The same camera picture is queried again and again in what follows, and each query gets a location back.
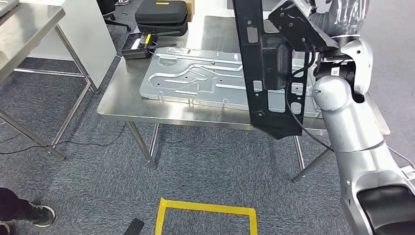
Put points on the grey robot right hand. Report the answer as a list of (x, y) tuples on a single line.
[(343, 16)]

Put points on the black plastic panel part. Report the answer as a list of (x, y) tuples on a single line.
[(275, 126)]

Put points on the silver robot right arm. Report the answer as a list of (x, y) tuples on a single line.
[(350, 123)]

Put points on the steel workbench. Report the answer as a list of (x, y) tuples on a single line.
[(129, 97)]

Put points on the brown cardboard box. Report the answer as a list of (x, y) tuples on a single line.
[(190, 9)]

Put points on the stamped sheet metal plate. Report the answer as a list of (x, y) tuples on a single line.
[(194, 81)]

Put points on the black zip case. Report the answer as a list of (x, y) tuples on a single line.
[(162, 14)]

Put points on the black device with yellow label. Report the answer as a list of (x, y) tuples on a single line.
[(136, 48)]

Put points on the black office chair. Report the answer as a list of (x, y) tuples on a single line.
[(110, 14)]

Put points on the yellow floor tape square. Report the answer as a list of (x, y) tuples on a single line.
[(204, 207)]

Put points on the white board panel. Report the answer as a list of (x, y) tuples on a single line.
[(81, 39)]

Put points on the black flat robot fitting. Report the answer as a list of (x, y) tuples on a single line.
[(133, 227)]

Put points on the steel side table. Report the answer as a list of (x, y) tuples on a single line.
[(26, 32)]

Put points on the person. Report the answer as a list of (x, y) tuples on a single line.
[(13, 204)]

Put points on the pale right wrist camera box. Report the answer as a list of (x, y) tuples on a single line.
[(300, 4)]

